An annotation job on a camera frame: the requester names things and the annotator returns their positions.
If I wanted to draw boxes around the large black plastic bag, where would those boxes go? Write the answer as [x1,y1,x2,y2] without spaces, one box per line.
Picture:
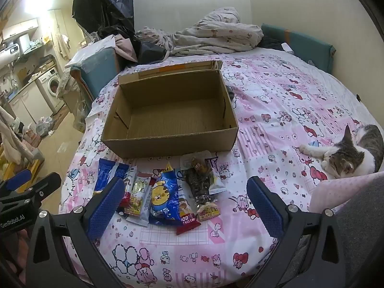
[71,0,136,38]

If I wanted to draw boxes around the beige hanging cloth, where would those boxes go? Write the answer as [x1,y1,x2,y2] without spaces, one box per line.
[0,106,34,166]

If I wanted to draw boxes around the dark blue snack packet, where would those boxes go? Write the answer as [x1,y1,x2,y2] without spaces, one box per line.
[94,158,130,197]

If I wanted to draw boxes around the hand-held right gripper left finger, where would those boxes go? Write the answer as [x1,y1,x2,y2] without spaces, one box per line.
[25,177,126,288]

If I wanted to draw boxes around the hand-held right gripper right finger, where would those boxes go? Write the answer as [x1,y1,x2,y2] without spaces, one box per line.
[246,176,358,288]

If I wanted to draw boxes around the white kitchen base cabinet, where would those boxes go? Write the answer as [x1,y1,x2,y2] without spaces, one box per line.
[8,81,55,124]

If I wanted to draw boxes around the small beige snack packet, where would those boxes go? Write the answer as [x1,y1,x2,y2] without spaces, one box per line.
[196,202,222,222]

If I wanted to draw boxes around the brown cardboard box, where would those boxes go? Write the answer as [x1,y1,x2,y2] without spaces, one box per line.
[100,60,240,159]

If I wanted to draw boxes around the grey and white cat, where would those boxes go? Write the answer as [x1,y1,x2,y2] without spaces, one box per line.
[299,124,384,179]

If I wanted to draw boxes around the red rice cake packet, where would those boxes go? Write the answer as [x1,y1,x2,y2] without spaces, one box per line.
[175,196,201,235]

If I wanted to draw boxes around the pink printed bed sheet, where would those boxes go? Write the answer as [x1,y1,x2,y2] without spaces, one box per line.
[58,49,381,288]

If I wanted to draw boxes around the pink garment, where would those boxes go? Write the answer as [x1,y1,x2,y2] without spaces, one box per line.
[115,34,140,61]

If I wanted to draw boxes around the teal bed headboard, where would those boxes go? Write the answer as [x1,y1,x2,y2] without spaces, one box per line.
[260,23,336,73]

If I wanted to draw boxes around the white washing machine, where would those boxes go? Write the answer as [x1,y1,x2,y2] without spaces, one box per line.
[36,67,66,112]

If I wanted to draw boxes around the blue cartoon cat snack packet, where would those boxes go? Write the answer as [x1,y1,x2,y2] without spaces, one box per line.
[149,162,184,226]

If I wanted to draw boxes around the small black plastic bag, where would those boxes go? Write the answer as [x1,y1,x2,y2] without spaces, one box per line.
[133,37,169,65]

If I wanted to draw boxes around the white water heater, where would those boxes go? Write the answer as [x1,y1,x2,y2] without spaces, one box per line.
[0,42,24,64]

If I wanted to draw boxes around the clear packet of dark snack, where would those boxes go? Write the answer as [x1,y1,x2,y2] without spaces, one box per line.
[181,151,217,209]

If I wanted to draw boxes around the pink cloth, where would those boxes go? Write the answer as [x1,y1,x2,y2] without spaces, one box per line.
[309,172,384,214]

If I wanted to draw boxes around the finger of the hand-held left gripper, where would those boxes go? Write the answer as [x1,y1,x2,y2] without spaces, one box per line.
[0,169,32,192]
[16,172,62,204]

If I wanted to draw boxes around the white cartoon snack packet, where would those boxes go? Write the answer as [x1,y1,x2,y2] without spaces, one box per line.
[124,166,152,226]

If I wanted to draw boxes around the grey cloth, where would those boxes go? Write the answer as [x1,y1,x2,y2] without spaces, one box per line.
[295,180,384,288]

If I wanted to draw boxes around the white wall cabinet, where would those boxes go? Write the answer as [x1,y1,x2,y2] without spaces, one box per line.
[2,18,40,40]

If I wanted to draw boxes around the white purple snack packet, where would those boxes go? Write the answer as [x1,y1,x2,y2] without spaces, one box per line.
[205,155,226,195]

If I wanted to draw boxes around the white plastic bag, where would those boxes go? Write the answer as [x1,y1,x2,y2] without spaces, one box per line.
[35,116,55,136]

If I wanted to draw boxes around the crumpled printed quilt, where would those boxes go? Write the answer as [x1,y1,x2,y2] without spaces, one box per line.
[135,7,264,57]

